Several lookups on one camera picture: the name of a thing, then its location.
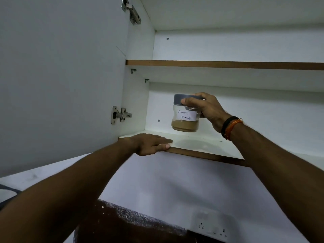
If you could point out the white wall socket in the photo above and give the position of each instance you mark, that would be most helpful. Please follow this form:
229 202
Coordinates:
211 225

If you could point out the person's right forearm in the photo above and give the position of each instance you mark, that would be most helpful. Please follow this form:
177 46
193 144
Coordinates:
283 174

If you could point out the person's left thumb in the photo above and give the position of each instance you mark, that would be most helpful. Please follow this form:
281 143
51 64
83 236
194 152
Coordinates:
162 148

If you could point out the person's right hand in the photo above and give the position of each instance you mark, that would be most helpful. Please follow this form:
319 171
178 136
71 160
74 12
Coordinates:
211 111

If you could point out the white shelf board brown edge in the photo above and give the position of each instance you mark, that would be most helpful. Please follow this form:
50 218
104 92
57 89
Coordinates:
227 65

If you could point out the black wristband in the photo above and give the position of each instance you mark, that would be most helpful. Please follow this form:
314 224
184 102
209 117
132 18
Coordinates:
226 126

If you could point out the person's left forearm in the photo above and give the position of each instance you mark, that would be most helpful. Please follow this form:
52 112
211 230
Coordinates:
63 194

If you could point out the white wall cabinet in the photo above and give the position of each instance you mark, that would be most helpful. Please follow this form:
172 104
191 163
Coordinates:
253 42

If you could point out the white cabinet door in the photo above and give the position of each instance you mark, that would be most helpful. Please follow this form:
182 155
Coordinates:
60 73

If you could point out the metal cabinet hinge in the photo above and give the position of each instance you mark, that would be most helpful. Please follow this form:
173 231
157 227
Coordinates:
131 11
119 115

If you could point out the clear spice jar grey lid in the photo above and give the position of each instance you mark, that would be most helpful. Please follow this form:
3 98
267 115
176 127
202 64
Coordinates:
184 123

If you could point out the person's right thumb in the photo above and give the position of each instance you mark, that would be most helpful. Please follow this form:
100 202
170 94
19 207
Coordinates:
191 101

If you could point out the person's left hand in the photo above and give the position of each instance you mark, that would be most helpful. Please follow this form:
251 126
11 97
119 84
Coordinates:
145 145

